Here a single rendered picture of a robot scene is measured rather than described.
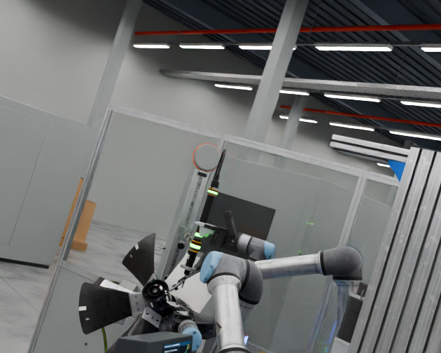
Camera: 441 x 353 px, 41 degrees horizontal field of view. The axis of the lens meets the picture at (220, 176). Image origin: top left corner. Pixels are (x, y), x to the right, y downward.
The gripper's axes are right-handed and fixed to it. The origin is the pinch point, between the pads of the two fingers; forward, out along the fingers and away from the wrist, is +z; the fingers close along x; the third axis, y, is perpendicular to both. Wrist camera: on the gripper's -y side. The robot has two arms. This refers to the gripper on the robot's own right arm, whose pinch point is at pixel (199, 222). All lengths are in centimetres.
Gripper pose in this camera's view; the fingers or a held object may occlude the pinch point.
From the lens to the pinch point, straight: 255.6
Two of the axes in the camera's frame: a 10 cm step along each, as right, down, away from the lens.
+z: -9.1, -2.9, 3.0
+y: -3.1, 9.5, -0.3
